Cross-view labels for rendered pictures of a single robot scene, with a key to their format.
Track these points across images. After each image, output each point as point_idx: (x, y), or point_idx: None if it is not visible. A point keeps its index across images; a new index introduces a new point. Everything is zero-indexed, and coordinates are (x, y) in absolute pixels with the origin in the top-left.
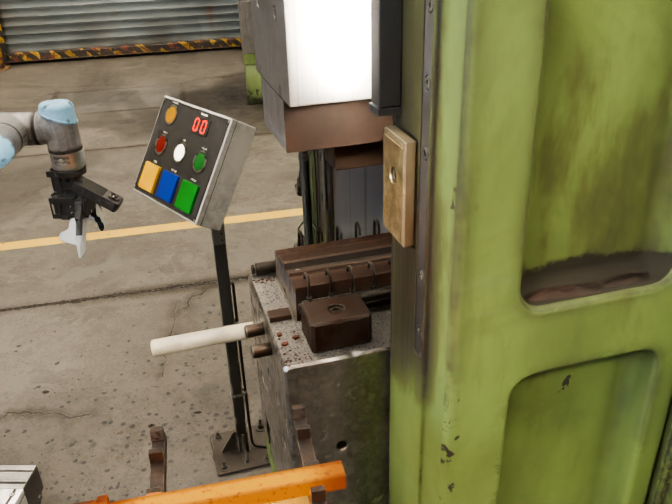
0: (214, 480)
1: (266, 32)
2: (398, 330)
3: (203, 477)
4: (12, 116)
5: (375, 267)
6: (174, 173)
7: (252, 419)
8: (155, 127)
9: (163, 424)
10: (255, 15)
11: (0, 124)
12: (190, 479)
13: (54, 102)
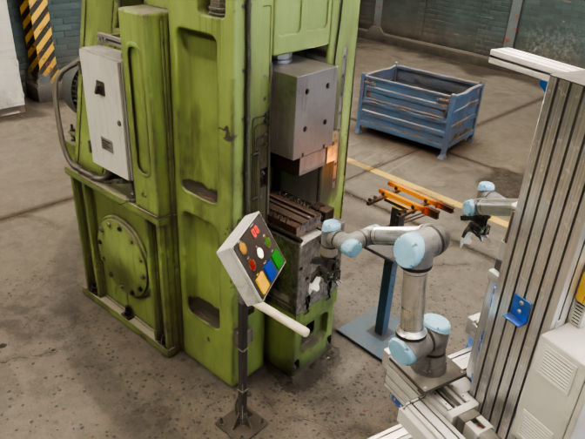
0: (272, 423)
1: (313, 134)
2: (324, 193)
3: (272, 429)
4: (350, 233)
5: (292, 203)
6: (265, 262)
7: (214, 433)
8: (243, 265)
9: None
10: (299, 136)
11: (361, 230)
12: (278, 435)
13: (332, 222)
